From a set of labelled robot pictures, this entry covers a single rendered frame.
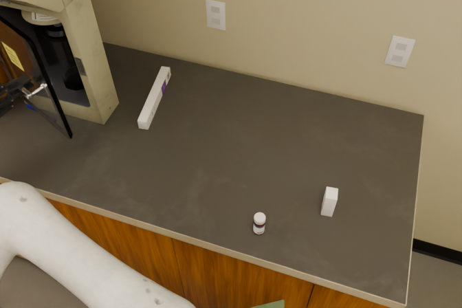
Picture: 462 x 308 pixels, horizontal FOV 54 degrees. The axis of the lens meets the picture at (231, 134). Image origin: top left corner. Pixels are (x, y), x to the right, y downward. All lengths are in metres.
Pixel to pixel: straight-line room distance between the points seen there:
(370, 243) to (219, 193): 0.46
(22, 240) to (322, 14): 1.09
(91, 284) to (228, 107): 0.91
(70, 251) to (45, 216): 0.09
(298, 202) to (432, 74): 0.62
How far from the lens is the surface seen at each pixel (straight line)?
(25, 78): 1.46
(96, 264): 0.92
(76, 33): 1.39
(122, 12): 1.86
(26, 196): 1.01
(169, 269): 1.70
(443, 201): 2.16
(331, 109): 1.66
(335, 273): 1.31
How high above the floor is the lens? 2.12
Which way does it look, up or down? 50 degrees down
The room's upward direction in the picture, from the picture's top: 1 degrees counter-clockwise
